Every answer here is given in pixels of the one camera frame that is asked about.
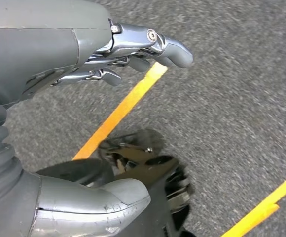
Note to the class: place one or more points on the black robot left foot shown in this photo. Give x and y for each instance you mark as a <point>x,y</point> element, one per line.
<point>145,170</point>

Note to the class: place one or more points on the yellow floor tape line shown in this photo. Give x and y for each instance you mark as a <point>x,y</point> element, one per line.
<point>263,206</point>
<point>123,108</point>

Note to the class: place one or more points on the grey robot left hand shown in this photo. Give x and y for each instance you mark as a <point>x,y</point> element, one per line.
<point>34,49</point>

